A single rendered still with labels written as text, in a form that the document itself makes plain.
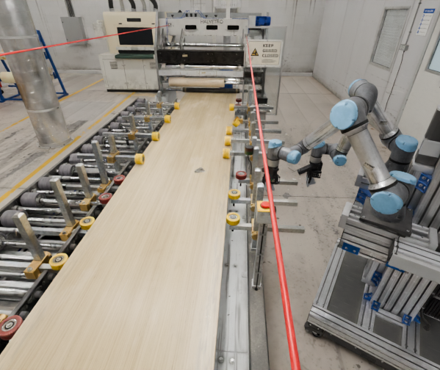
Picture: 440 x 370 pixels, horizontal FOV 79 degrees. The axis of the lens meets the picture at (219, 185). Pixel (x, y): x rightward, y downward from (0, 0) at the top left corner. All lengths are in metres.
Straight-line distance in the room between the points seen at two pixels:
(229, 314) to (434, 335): 1.36
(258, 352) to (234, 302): 0.31
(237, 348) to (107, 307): 0.60
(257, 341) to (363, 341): 0.88
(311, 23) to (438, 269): 9.51
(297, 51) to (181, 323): 9.92
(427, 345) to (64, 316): 2.00
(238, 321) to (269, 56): 3.29
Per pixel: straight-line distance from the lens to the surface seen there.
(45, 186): 2.35
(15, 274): 1.71
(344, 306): 2.19
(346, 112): 1.28
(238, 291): 1.57
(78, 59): 11.68
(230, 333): 1.45
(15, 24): 4.93
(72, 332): 1.25
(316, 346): 2.21
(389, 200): 1.34
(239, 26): 4.24
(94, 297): 1.31
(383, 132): 2.01
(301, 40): 10.47
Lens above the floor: 1.90
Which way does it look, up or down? 33 degrees down
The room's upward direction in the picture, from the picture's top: straight up
